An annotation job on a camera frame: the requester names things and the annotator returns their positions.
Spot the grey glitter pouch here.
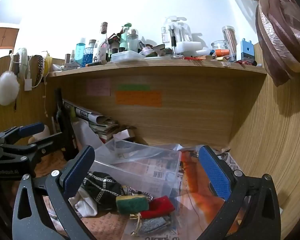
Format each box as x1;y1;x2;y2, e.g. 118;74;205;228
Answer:
137;216;172;233

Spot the clear plastic bag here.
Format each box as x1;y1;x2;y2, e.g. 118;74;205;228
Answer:
71;119;108;155

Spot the cork-topped glass bottle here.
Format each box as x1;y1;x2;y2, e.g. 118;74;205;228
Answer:
97;22;109;62

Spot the pink sticky note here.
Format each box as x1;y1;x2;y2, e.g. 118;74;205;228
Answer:
87;78;111;96

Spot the red cloth pad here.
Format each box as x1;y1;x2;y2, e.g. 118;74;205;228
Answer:
140;196;175;219

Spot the flat clear plastic box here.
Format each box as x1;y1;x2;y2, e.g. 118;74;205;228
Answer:
111;50;145;63

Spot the light blue liquid bottle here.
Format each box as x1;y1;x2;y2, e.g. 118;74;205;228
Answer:
76;38;86;67

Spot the clear plastic container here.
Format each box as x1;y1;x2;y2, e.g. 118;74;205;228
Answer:
90;139;182;205

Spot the stack of newspapers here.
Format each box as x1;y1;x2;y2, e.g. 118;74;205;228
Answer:
62;99;120;143

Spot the black white beaded cord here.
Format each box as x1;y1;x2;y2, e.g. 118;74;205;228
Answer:
125;186;154;202

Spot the patterned headband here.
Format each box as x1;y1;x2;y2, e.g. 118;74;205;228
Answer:
35;55;45;84

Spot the white paper roll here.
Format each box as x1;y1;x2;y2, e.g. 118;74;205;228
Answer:
27;124;50;144

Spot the glass jar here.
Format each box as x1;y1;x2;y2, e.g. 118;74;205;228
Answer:
211;40;230;55

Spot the teal pump bottle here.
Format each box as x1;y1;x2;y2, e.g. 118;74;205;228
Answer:
119;23;132;53

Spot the green yellow sponge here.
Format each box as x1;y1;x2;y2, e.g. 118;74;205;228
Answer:
116;194;150;215

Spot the tall clear canister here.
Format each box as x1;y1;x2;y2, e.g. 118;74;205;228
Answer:
221;26;238;62

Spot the orange sticky note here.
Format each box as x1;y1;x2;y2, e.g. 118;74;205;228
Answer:
115;91;163;107

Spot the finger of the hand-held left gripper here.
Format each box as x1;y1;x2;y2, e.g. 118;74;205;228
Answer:
0;122;45;147
1;133;70;171

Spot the wooden cabinet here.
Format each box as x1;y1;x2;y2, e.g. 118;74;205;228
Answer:
0;27;19;49

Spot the white fluffy pompom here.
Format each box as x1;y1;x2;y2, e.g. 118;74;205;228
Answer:
0;71;20;106

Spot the white tube pack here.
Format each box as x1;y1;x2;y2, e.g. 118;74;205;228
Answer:
64;61;82;69

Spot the blue box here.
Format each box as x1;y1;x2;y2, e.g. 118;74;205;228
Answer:
241;38;255;62

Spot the small black-capped glass bottle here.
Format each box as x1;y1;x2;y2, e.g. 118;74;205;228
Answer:
170;36;178;57

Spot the brown marker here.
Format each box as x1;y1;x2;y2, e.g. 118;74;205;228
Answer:
85;60;107;67

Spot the frosted plastic bottle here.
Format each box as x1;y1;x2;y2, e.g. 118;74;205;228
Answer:
127;29;140;53

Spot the green sticky note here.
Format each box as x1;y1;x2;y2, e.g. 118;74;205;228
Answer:
116;84;150;91

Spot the wooden shelf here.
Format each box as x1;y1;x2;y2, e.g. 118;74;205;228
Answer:
47;56;267;78

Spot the black stand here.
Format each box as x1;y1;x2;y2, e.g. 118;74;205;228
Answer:
54;87;77;160

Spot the white foam block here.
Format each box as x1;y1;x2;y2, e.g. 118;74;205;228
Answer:
176;41;203;54

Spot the dark blue liquid bottle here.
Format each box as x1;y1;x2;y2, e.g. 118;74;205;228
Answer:
84;39;97;67

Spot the small cardboard box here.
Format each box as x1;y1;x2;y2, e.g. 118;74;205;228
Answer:
112;129;137;143

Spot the white fluffy headband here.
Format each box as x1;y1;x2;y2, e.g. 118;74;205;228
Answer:
16;47;30;79

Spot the brown curtain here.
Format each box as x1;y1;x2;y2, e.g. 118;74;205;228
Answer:
211;0;300;87

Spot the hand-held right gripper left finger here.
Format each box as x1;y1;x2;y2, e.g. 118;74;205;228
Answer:
12;145;95;240

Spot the newspaper sheet with orange photo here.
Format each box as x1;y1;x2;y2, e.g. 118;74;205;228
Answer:
177;147;243;235

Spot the white printed cup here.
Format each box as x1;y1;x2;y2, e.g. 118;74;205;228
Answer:
93;47;107;62

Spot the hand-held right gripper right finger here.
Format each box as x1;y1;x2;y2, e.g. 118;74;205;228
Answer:
196;145;282;240

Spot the yellow hanging cloth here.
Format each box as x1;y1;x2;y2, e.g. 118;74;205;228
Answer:
44;51;53;75

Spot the white cloth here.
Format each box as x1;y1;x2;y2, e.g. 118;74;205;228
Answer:
69;194;98;217

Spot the black chain-trim pouch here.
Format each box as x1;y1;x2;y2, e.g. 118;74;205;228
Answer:
81;171;125;209

